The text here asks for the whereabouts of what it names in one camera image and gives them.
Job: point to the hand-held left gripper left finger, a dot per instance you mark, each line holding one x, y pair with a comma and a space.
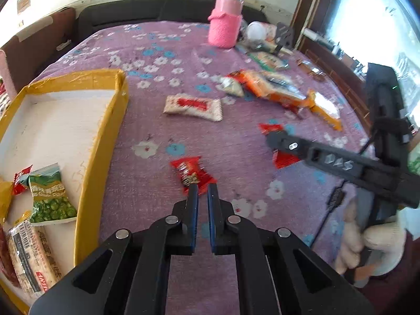
193, 213

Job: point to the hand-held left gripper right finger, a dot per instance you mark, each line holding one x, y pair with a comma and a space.
212, 213

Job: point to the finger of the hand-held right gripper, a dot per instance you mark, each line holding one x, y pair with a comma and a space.
321, 157

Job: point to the red candy packet with pig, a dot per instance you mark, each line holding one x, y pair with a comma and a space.
190, 172

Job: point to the large orange cracker package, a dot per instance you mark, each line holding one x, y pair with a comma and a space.
325, 105

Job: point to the orange-edged cracker pack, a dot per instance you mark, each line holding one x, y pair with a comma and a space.
262, 87

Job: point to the white red-label rice cracker packet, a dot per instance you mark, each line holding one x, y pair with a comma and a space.
193, 106

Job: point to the yellow cardboard box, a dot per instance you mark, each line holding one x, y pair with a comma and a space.
105, 137

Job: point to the green peas packet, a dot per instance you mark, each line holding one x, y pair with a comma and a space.
49, 200

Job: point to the yellow-edged cracker pack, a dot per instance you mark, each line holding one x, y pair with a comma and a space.
29, 259

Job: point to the red and silver candy packet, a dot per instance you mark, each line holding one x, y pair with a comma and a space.
20, 180

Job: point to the person's right hand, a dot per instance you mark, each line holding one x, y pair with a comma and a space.
384, 242

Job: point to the purple floral tablecloth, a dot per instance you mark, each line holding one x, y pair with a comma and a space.
229, 131

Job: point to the brown wrapped packet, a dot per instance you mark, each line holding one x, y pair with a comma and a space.
311, 69

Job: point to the round cracker packet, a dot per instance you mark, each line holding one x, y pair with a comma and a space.
267, 60

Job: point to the white and orange snack packet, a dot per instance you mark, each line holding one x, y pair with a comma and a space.
234, 86

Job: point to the black phone stand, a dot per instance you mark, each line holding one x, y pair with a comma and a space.
283, 34

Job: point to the white cup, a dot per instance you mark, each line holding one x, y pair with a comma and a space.
256, 31

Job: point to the pink thermos with knitted sleeve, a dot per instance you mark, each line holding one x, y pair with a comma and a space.
224, 29

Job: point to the yellow packet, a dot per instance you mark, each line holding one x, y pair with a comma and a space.
4, 200

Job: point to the dark red packet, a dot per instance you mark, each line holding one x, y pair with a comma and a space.
5, 262

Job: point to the black sofa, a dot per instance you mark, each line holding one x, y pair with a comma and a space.
131, 13

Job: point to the small wall plaque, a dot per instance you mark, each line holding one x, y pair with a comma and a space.
23, 1

